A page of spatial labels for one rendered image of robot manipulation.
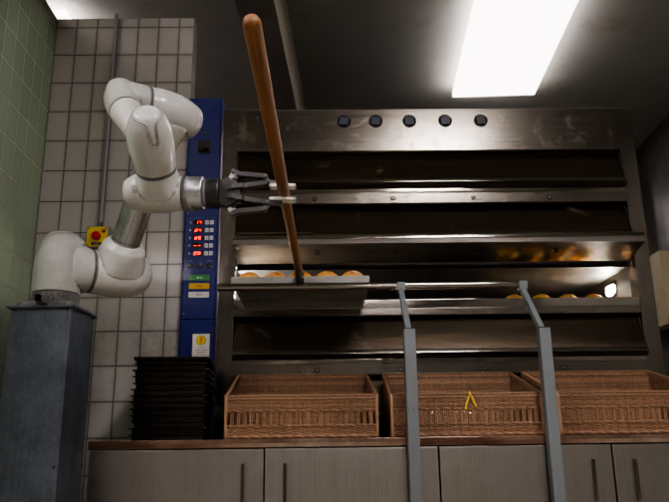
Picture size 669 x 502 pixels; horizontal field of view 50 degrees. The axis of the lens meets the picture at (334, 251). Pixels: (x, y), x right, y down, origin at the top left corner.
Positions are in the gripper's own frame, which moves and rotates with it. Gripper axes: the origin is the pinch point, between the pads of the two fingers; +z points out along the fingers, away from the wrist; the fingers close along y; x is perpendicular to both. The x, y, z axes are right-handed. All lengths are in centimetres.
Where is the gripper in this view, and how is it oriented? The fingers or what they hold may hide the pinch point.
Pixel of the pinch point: (283, 193)
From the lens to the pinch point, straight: 191.3
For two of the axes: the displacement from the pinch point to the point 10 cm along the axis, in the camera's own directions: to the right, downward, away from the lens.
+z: 10.0, 0.0, 0.1
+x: 0.1, -2.6, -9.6
